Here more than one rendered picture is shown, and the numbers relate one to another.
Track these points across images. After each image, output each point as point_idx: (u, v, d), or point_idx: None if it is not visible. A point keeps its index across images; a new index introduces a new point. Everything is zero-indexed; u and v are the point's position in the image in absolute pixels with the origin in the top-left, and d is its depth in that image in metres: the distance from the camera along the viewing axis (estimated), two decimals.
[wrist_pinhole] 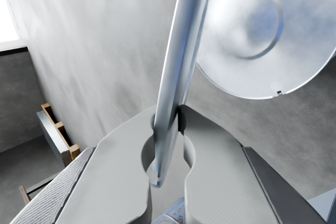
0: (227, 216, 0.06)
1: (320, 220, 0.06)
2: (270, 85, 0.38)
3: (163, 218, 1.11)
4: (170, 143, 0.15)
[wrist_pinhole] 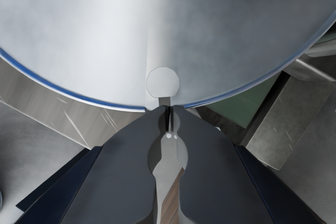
0: (221, 216, 0.06)
1: (312, 216, 0.06)
2: None
3: None
4: (165, 69, 0.14)
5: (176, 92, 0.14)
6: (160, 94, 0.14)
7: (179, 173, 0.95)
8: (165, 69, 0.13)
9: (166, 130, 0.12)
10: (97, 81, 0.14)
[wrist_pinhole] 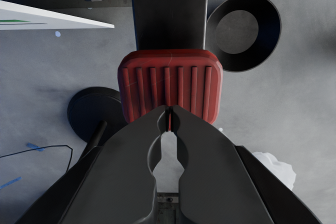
0: (221, 216, 0.06)
1: (312, 216, 0.06)
2: None
3: None
4: None
5: None
6: None
7: None
8: None
9: (166, 130, 0.12)
10: None
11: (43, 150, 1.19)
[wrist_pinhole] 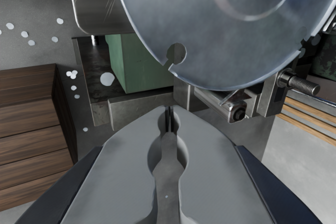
0: (221, 216, 0.06)
1: (312, 216, 0.06)
2: None
3: None
4: None
5: None
6: None
7: None
8: None
9: (166, 130, 0.12)
10: None
11: None
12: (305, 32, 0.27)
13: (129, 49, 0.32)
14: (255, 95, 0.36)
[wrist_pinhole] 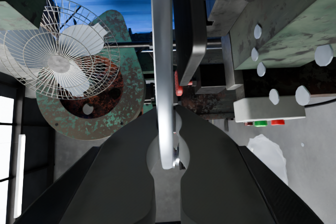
0: (223, 216, 0.06)
1: (314, 217, 0.06)
2: None
3: None
4: None
5: None
6: None
7: None
8: None
9: None
10: None
11: None
12: None
13: None
14: None
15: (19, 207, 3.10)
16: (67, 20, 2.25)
